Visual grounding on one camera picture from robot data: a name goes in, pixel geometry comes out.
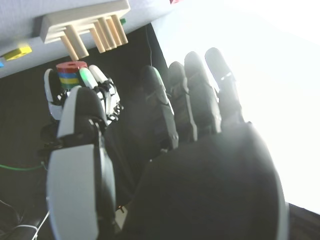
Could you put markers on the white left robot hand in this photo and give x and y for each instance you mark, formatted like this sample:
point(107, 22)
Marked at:
point(200, 187)

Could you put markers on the multicoloured ring cylinder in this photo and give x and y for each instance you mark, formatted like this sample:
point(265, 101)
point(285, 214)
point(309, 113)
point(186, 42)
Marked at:
point(70, 75)

